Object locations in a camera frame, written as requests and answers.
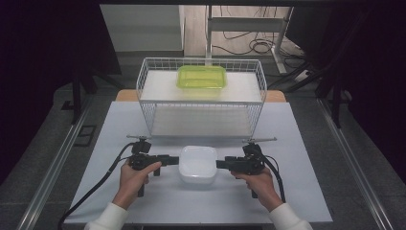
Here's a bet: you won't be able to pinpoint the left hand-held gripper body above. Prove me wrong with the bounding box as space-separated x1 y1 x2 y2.
126 134 162 198

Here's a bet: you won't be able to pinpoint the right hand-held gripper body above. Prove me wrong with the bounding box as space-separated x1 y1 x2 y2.
237 137 278 199

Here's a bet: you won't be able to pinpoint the white square bowl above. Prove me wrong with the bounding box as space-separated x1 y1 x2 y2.
177 145 219 186

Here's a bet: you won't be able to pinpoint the white wire shelf rack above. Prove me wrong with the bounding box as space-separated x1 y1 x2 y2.
136 57 268 139

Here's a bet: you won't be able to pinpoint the green translucent plastic container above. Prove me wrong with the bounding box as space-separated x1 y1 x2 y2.
175 64 228 98

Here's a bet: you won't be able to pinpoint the person's left hand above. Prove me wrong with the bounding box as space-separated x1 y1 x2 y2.
111 161 163 211

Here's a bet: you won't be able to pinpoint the person's right hand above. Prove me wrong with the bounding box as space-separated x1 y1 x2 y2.
230 167 285 213

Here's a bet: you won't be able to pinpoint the wooden table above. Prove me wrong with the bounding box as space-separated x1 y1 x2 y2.
115 89 287 104

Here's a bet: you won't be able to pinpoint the black stand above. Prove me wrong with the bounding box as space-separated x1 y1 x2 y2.
315 71 352 129
71 63 124 126

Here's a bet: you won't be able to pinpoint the white power strip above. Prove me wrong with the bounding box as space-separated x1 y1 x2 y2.
293 69 312 83

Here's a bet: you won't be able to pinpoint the white cabinet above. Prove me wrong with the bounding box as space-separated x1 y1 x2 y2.
99 4 186 59

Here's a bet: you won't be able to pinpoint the dark curtain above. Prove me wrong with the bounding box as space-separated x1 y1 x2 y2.
285 5 406 181
0 0 123 187

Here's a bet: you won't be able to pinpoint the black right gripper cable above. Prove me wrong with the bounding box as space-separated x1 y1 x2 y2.
260 154 287 204

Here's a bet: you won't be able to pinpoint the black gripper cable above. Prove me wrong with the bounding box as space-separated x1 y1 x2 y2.
56 142 136 230
260 154 287 204

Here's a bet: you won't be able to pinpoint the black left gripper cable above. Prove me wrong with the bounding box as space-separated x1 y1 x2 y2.
56 142 136 230

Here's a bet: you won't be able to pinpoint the aluminium rail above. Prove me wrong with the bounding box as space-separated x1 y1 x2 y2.
317 97 395 230
15 95 94 230

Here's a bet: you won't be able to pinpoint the black floor cables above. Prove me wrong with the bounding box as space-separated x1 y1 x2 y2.
212 6 308 60

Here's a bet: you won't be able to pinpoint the white metal desk frame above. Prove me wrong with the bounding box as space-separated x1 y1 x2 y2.
205 5 295 76

